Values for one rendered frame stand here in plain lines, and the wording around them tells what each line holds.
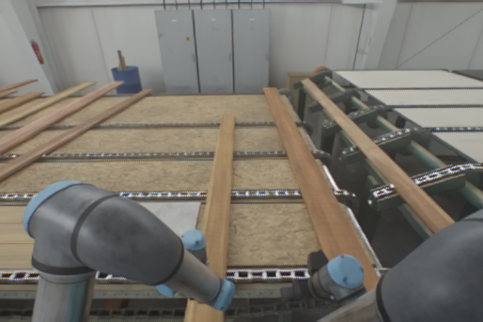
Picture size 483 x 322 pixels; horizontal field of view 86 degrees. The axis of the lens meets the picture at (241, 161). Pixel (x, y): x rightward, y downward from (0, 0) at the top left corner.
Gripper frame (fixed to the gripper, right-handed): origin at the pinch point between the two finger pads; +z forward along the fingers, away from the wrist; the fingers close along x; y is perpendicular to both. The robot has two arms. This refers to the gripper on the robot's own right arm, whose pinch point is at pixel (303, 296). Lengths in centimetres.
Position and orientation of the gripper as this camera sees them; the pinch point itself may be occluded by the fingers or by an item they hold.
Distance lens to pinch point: 98.9
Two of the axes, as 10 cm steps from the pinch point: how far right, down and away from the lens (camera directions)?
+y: 0.8, 7.9, -6.0
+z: -1.6, 6.1, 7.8
